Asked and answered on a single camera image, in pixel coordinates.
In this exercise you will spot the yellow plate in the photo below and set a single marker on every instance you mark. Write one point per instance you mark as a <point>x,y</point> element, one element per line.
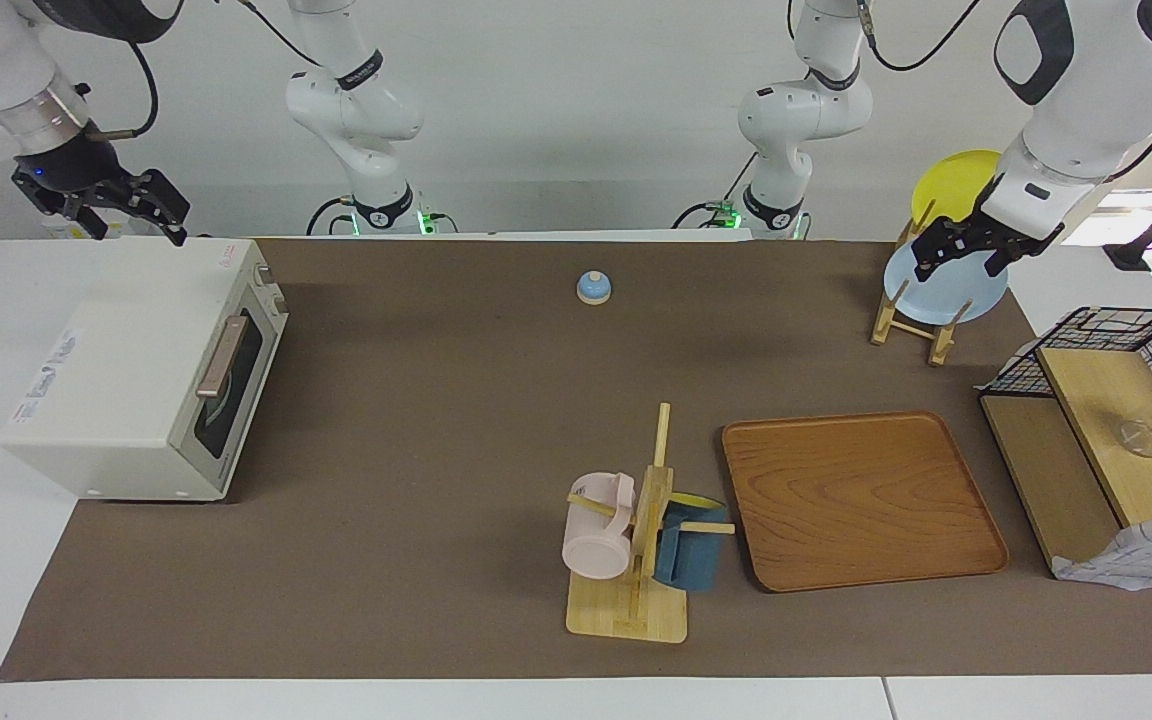
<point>956,185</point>

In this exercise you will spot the pink mug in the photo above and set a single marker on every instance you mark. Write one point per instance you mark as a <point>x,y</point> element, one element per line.
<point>596,540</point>

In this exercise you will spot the wooden shelf unit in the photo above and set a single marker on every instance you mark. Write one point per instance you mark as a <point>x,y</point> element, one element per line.
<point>1116,430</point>

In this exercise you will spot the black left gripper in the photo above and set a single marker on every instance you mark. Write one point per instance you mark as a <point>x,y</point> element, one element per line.
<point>1001,235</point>

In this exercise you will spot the brown wooden tray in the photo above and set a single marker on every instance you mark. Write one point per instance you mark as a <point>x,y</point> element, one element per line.
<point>856,500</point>

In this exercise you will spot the small clear glass object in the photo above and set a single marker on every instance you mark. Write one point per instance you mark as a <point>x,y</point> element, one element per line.
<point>1140,438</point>

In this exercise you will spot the wooden plate rack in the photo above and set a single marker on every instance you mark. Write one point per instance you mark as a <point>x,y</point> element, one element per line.
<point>894,320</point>

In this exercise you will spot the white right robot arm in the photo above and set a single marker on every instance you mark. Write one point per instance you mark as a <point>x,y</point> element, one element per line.
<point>356,110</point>

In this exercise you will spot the brown table mat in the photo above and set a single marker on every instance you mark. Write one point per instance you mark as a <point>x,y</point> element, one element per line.
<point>456,400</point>

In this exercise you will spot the white toaster oven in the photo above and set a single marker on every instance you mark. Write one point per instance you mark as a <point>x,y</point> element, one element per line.
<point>126,360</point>

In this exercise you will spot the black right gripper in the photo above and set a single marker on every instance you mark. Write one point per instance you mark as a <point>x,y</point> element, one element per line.
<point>66,170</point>

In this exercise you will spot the wooden mug tree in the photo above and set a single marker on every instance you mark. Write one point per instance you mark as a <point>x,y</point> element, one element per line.
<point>648,520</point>

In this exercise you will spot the light blue plate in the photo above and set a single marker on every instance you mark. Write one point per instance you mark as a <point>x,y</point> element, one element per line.
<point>926,295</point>

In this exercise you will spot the dark blue mug yellow inside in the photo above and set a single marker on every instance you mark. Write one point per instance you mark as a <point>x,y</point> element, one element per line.
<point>691,560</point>

